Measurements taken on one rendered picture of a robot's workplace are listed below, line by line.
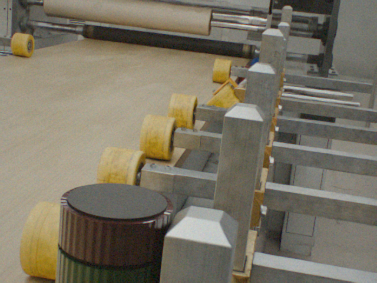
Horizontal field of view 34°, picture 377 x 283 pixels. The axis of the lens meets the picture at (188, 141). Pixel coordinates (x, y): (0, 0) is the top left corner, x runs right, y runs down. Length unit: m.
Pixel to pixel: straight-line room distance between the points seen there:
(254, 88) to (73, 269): 0.51
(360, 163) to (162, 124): 0.36
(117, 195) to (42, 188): 0.63
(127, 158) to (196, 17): 2.04
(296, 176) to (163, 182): 2.11
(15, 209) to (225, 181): 0.40
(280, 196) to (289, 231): 2.19
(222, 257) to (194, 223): 0.02
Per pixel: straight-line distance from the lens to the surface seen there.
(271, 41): 1.04
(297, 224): 3.05
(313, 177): 2.97
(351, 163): 1.12
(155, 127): 1.12
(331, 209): 0.88
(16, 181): 0.99
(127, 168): 0.88
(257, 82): 0.80
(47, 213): 0.67
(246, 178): 0.56
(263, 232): 1.41
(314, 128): 1.36
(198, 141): 1.12
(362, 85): 2.11
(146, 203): 0.33
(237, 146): 0.55
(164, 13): 2.92
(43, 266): 0.67
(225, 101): 1.59
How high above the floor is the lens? 1.23
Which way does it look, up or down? 15 degrees down
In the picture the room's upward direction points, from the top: 6 degrees clockwise
